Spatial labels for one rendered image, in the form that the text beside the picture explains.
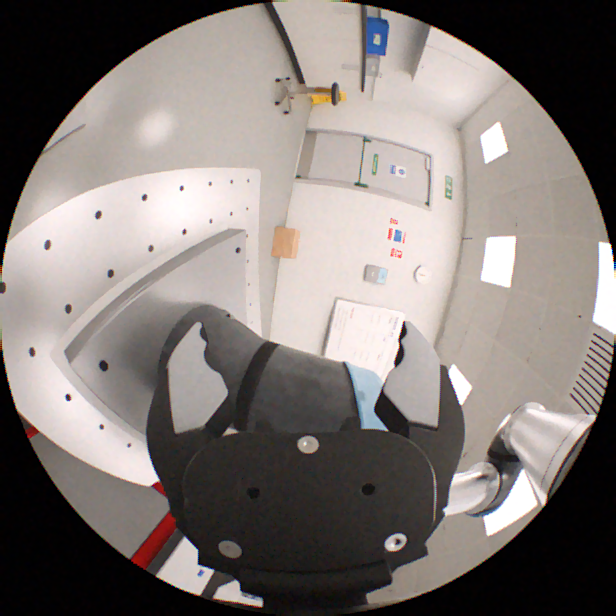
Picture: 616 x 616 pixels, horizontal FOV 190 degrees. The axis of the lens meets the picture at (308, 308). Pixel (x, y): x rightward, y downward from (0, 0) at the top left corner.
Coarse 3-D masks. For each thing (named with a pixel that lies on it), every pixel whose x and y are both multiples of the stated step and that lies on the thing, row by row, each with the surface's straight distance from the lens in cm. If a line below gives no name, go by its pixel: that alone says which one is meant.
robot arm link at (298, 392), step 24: (288, 360) 19; (312, 360) 20; (336, 360) 22; (264, 384) 18; (288, 384) 18; (312, 384) 18; (336, 384) 18; (360, 384) 19; (264, 408) 18; (288, 408) 18; (312, 408) 18; (336, 408) 18; (360, 408) 18; (288, 432) 19; (312, 432) 18
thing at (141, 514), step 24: (48, 456) 90; (72, 456) 83; (72, 480) 79; (96, 480) 74; (120, 480) 70; (72, 504) 76; (96, 504) 71; (120, 504) 68; (144, 504) 65; (168, 504) 63; (96, 528) 70; (120, 528) 66; (144, 528) 63; (168, 528) 61; (144, 552) 62; (168, 552) 59; (192, 552) 70; (168, 576) 66; (192, 576) 87
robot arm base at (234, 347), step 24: (192, 312) 22; (216, 312) 23; (168, 336) 21; (216, 336) 20; (240, 336) 21; (168, 360) 20; (216, 360) 19; (240, 360) 19; (264, 360) 19; (240, 384) 18; (240, 408) 19
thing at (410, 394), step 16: (400, 336) 13; (416, 336) 12; (400, 352) 11; (416, 352) 11; (432, 352) 11; (400, 368) 9; (416, 368) 10; (432, 368) 10; (384, 384) 9; (400, 384) 9; (416, 384) 9; (432, 384) 9; (384, 400) 8; (400, 400) 8; (416, 400) 8; (432, 400) 9; (384, 416) 9; (400, 416) 8; (416, 416) 8; (432, 416) 8
